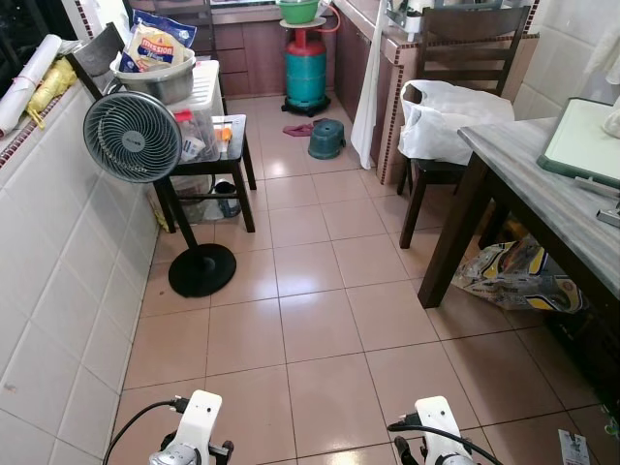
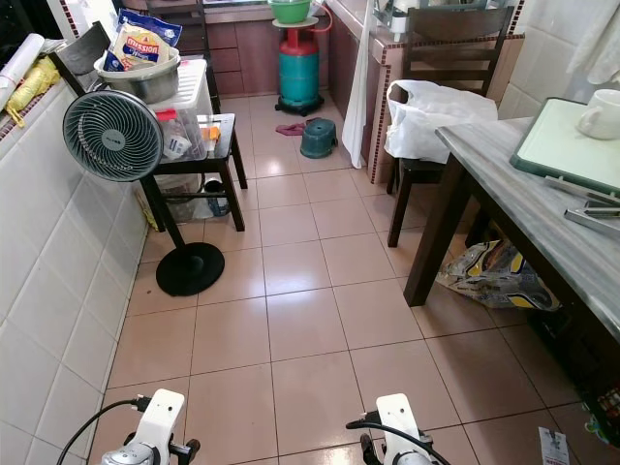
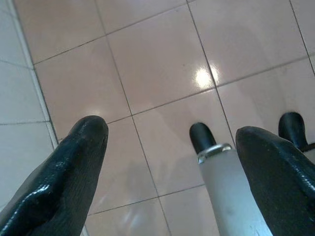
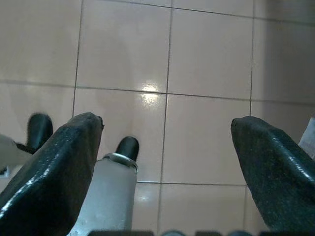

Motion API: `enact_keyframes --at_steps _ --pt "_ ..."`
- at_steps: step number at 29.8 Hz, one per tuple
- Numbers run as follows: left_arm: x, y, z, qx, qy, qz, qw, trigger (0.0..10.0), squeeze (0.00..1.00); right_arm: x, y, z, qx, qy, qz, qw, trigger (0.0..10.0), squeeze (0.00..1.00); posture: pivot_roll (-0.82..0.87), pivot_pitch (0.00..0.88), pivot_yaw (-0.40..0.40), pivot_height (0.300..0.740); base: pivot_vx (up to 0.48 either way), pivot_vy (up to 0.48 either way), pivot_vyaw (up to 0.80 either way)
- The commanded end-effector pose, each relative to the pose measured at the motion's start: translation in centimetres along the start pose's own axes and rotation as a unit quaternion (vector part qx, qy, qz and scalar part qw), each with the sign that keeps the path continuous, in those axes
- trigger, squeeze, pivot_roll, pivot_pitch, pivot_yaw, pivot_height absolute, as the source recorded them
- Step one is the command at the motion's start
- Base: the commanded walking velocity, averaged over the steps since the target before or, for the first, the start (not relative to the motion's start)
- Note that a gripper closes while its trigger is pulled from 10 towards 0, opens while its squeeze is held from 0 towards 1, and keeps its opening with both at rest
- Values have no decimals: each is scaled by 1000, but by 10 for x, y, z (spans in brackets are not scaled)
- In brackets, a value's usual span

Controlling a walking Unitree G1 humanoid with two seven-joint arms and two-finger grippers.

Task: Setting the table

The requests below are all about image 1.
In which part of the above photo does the long metal utensil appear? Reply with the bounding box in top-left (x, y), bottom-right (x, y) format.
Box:
top-left (573, 175), bottom-right (620, 200)

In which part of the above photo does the marble top dining table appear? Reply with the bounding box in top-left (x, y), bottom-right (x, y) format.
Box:
top-left (418, 116), bottom-right (620, 388)

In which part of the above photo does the white tray with green rim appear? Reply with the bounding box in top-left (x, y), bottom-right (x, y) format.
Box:
top-left (538, 97), bottom-right (620, 189)

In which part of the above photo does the yellow black printed bag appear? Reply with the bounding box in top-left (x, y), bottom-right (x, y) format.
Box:
top-left (452, 237), bottom-right (587, 314)

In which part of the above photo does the white plastic bag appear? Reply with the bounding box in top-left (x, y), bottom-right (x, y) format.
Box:
top-left (399, 79), bottom-right (515, 166)

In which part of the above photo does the white printed tag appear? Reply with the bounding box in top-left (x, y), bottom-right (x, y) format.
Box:
top-left (559, 429), bottom-right (592, 465)

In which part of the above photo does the dark wooden chair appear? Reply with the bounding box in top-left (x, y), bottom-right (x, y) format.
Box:
top-left (399, 5), bottom-right (534, 250)

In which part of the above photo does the tiled counter with brown edge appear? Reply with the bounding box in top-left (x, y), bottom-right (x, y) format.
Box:
top-left (334, 0), bottom-right (427, 185)

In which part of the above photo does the white hanging cloth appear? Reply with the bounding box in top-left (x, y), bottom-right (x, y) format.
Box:
top-left (351, 0), bottom-right (389, 171)

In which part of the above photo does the small teal plastic stool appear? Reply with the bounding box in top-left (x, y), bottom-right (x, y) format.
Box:
top-left (308, 118), bottom-right (347, 161)

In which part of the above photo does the teal gas cylinder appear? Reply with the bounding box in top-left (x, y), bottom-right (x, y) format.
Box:
top-left (282, 27), bottom-right (331, 117)

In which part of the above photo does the green plastic basin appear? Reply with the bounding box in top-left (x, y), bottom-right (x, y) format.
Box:
top-left (277, 0), bottom-right (322, 25)

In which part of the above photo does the dark wooden side table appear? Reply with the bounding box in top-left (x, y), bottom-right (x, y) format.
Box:
top-left (155, 113), bottom-right (259, 234)

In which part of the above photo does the brown wooden cabinet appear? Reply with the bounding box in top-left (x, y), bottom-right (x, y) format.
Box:
top-left (208, 5), bottom-right (292, 98)

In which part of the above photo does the clear plastic bag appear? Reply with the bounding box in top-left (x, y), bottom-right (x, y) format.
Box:
top-left (150, 174), bottom-right (243, 225)

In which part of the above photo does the clear plastic container red lid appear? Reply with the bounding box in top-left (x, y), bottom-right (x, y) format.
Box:
top-left (172, 108), bottom-right (220, 163)

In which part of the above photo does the metal basin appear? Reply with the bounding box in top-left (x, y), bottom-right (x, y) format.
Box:
top-left (111, 48), bottom-right (198, 106)

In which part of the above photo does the grey standing fan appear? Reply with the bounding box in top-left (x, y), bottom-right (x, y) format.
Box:
top-left (82, 90), bottom-right (238, 298)

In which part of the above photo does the black flat board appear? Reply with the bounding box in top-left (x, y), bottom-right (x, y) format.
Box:
top-left (66, 21), bottom-right (127, 100)

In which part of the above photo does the yellow plastic bag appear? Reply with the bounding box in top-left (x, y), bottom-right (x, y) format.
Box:
top-left (27, 58), bottom-right (78, 129)

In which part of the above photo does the white paper roll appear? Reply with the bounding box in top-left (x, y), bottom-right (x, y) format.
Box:
top-left (0, 34), bottom-right (64, 137)

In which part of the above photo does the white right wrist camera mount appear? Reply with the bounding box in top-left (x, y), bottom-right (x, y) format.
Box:
top-left (415, 396), bottom-right (476, 465)

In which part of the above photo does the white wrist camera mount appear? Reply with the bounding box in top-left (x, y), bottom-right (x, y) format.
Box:
top-left (172, 390), bottom-right (224, 462)
top-left (415, 396), bottom-right (476, 465)

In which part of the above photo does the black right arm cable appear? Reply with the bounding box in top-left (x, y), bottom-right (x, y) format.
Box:
top-left (387, 415), bottom-right (505, 465)

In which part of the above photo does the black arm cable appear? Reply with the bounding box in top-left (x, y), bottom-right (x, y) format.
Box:
top-left (387, 415), bottom-right (505, 465)
top-left (103, 395), bottom-right (191, 465)

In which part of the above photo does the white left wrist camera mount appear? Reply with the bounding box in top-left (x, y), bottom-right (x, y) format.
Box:
top-left (172, 390), bottom-right (224, 462)

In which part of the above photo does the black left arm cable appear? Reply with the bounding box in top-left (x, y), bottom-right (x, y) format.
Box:
top-left (103, 395), bottom-right (191, 465)

